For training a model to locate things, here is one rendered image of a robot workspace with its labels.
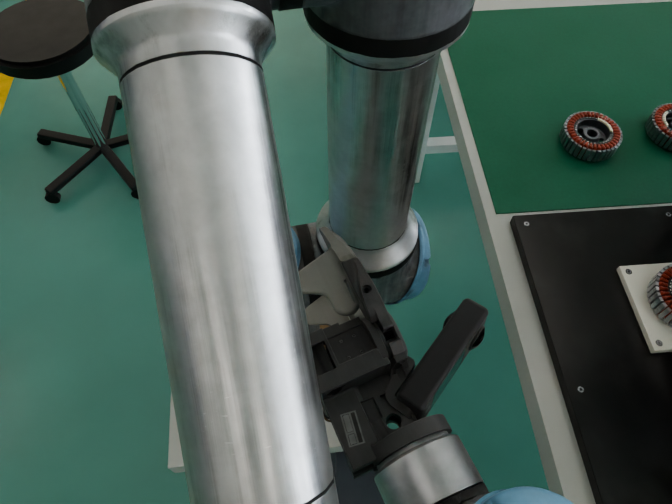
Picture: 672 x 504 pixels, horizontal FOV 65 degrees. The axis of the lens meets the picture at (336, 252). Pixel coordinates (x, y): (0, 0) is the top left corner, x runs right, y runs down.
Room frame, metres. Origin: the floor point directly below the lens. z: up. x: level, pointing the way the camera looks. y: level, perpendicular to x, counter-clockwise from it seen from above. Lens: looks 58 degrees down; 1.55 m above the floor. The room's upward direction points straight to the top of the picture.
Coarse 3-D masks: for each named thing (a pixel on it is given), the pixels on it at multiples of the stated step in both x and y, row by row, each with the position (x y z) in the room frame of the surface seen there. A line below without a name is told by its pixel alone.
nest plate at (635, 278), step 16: (624, 272) 0.44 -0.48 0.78; (640, 272) 0.44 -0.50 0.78; (656, 272) 0.44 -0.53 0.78; (624, 288) 0.41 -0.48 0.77; (640, 288) 0.41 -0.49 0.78; (640, 304) 0.38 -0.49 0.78; (640, 320) 0.35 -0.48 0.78; (656, 320) 0.35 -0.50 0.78; (656, 336) 0.32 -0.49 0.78; (656, 352) 0.30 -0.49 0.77
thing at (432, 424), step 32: (352, 320) 0.19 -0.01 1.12; (320, 352) 0.16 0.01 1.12; (352, 352) 0.16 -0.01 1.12; (384, 352) 0.16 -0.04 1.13; (320, 384) 0.13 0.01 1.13; (352, 384) 0.14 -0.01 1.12; (384, 384) 0.14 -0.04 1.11; (352, 416) 0.11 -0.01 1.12; (384, 416) 0.11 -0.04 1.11; (352, 448) 0.09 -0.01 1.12; (384, 448) 0.09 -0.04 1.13
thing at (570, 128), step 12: (576, 120) 0.78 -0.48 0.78; (588, 120) 0.79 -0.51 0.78; (600, 120) 0.78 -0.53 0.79; (612, 120) 0.78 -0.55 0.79; (564, 132) 0.76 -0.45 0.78; (576, 132) 0.75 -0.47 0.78; (588, 132) 0.77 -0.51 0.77; (600, 132) 0.77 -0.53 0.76; (612, 132) 0.75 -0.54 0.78; (564, 144) 0.74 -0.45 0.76; (576, 144) 0.72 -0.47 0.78; (588, 144) 0.72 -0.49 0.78; (600, 144) 0.72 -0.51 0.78; (612, 144) 0.72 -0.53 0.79; (588, 156) 0.71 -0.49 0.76; (600, 156) 0.70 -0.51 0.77
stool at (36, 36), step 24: (24, 0) 1.53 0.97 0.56; (48, 0) 1.53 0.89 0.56; (72, 0) 1.53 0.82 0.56; (0, 24) 1.41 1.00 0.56; (24, 24) 1.41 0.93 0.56; (48, 24) 1.41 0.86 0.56; (72, 24) 1.41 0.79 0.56; (0, 48) 1.30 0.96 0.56; (24, 48) 1.30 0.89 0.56; (48, 48) 1.30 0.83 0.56; (72, 48) 1.30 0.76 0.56; (0, 72) 1.26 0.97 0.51; (24, 72) 1.23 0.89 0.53; (48, 72) 1.24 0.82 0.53; (72, 96) 1.38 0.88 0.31; (48, 144) 1.45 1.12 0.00; (72, 144) 1.41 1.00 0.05; (96, 144) 1.38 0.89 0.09; (120, 144) 1.41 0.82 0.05; (72, 168) 1.28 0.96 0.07; (120, 168) 1.28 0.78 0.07; (48, 192) 1.17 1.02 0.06
